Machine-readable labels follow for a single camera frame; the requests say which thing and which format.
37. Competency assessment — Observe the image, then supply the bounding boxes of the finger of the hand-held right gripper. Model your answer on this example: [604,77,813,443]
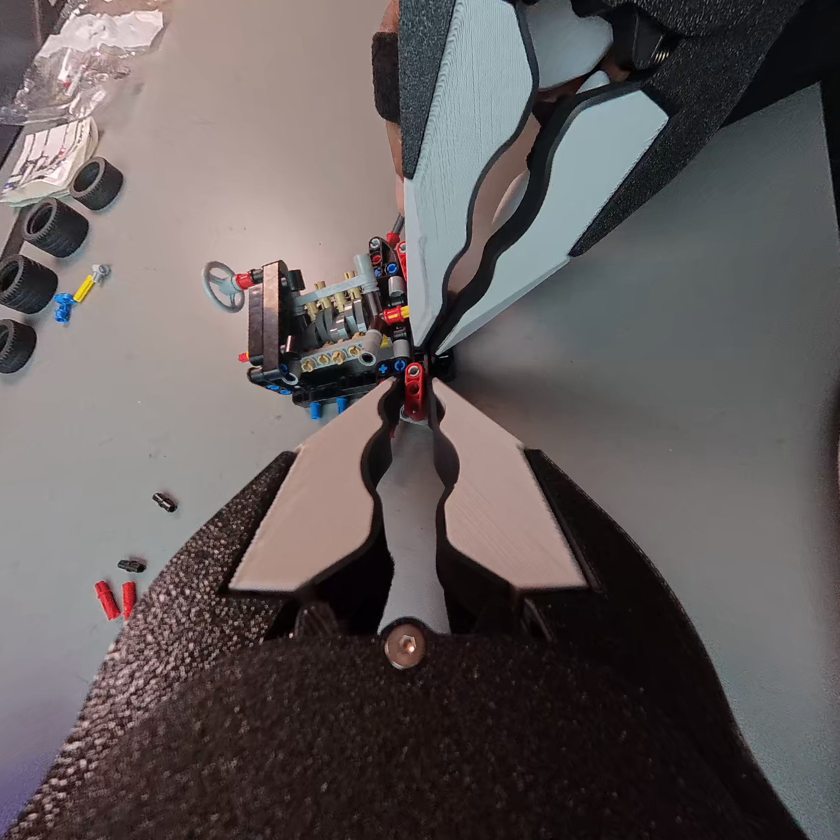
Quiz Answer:
[402,0,540,349]
[432,87,672,357]

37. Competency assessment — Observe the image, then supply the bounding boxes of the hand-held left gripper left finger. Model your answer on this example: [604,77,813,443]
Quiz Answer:
[228,378,399,597]

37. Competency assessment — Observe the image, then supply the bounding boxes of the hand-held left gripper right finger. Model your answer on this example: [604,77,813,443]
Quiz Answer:
[428,379,588,597]

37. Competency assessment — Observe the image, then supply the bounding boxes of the toy brick engine chassis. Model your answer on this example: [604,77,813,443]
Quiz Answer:
[202,213,457,421]

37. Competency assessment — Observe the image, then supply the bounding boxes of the person's right hand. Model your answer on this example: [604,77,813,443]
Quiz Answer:
[386,85,572,293]

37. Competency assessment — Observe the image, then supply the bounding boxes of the black toy tyre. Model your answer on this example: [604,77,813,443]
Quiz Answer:
[0,255,59,315]
[69,156,125,211]
[21,197,90,258]
[0,319,38,375]

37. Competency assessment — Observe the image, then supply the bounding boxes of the clear plastic bags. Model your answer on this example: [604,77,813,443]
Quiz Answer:
[0,0,165,127]

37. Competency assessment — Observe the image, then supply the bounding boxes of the sticker sheet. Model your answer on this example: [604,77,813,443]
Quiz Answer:
[0,117,101,208]

